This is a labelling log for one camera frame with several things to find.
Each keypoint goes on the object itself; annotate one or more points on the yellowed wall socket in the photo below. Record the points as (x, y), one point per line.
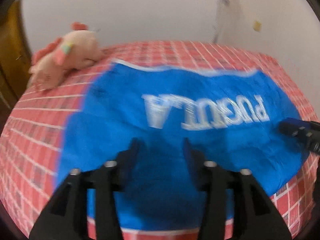
(257, 26)

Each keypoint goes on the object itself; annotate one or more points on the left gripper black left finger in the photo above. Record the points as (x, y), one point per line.
(65, 214)

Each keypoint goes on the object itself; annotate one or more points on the red plaid bed cover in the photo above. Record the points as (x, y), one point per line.
(30, 140)

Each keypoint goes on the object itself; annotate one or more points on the pink plush unicorn toy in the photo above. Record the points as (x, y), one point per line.
(78, 50)

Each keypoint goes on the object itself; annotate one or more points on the blue puffer jacket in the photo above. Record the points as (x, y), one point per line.
(232, 116)

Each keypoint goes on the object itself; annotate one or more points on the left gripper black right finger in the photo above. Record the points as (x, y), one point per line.
(254, 214)

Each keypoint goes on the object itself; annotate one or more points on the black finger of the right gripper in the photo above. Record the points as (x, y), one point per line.
(306, 133)
(297, 120)

